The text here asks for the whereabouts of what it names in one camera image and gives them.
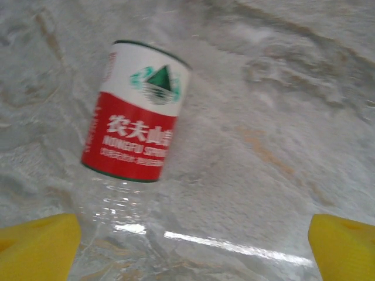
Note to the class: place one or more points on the red white label water bottle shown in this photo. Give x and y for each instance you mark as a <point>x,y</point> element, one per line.
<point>132,131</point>

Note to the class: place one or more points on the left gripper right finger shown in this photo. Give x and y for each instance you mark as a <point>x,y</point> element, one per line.
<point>345,251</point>

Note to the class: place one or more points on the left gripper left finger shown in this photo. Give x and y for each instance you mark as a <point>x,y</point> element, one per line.
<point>35,251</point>

